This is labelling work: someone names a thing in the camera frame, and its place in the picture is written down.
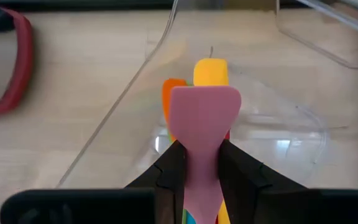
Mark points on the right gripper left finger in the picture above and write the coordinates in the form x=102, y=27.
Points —
x=166, y=183

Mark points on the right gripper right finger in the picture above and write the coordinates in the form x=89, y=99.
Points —
x=244, y=183

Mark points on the blue silicone spatula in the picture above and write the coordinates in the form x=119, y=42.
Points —
x=190, y=219

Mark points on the pink silicone spatula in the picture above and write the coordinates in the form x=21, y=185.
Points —
x=204, y=124

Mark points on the orange silicone spatula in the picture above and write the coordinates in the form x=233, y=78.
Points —
x=168, y=96

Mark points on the yellow silicone spatula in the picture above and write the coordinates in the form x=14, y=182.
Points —
x=210, y=73

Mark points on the clear plastic bin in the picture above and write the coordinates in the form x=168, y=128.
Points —
x=259, y=77

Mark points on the red steel box grater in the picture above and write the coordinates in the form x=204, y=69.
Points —
x=20, y=62

